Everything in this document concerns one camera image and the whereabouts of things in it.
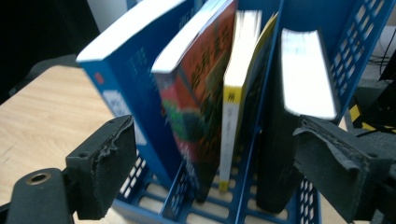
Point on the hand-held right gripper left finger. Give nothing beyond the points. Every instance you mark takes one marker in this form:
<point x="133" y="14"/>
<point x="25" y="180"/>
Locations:
<point x="106" y="168"/>

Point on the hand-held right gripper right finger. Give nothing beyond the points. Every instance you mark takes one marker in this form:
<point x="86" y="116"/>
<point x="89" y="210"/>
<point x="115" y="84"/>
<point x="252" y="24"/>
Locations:
<point x="339" y="168"/>

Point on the black book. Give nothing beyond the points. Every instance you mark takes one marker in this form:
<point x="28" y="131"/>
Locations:
<point x="277" y="155"/>

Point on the blue book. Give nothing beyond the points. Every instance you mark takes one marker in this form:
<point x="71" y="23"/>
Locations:
<point x="134" y="77"/>

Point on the yellow book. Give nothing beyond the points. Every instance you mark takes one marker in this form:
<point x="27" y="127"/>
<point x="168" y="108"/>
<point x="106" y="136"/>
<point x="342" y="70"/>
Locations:
<point x="230" y="140"/>

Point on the multicoloured cover book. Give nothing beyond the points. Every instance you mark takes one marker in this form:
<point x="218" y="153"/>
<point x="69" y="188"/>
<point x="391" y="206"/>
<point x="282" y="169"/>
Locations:
<point x="199" y="93"/>

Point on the blue plastic file rack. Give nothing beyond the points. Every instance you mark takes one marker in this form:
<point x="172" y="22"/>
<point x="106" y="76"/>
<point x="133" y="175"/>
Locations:
<point x="311" y="15"/>

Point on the black stand base yellow stripes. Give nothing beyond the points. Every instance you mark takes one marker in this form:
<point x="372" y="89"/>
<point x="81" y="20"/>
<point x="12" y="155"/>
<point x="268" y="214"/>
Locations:
<point x="386" y="112"/>

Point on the white cabinet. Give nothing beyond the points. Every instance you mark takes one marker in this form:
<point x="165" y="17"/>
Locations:
<point x="106" y="12"/>

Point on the black curtain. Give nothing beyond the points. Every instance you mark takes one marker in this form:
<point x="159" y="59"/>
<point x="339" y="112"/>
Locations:
<point x="31" y="31"/>

